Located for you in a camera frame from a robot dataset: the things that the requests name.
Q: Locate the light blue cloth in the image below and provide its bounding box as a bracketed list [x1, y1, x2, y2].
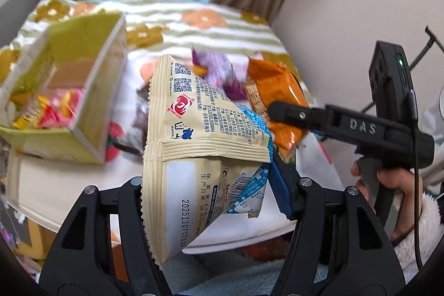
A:
[161, 247, 330, 296]

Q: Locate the dark glossy snack packet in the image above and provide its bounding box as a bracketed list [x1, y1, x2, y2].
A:
[111, 98, 150, 155]

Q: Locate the black cable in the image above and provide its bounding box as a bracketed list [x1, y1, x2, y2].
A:
[408, 90, 425, 270]

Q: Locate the green cardboard box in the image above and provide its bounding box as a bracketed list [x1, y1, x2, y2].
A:
[0, 12, 127, 165]

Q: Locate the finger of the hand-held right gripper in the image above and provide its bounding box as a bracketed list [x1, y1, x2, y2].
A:
[267, 101, 339, 140]

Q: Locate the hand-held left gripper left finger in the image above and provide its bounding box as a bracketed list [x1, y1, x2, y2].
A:
[37, 177, 174, 296]

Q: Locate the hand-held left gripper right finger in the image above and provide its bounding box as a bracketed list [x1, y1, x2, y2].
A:
[271, 159, 406, 296]

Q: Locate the person's right hand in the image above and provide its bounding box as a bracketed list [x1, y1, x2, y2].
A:
[350, 160, 424, 248]

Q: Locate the pink marshmallow packet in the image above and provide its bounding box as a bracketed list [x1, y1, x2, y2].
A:
[38, 90, 85, 128]

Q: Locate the blue white snack packet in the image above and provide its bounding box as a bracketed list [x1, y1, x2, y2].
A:
[222, 105, 275, 218]

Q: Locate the right forearm fluffy white sleeve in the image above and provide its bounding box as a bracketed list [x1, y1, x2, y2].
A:
[392, 194, 442, 283]

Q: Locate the beige snack packet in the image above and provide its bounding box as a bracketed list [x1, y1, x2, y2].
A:
[140, 54, 271, 265]

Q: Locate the purple snack packet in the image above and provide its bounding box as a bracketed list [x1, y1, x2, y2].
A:
[192, 47, 248, 100]

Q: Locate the floral striped blanket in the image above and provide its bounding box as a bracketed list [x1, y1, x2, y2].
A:
[0, 0, 314, 100]

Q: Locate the orange snack packet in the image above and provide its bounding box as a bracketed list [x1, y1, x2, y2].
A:
[244, 57, 311, 160]

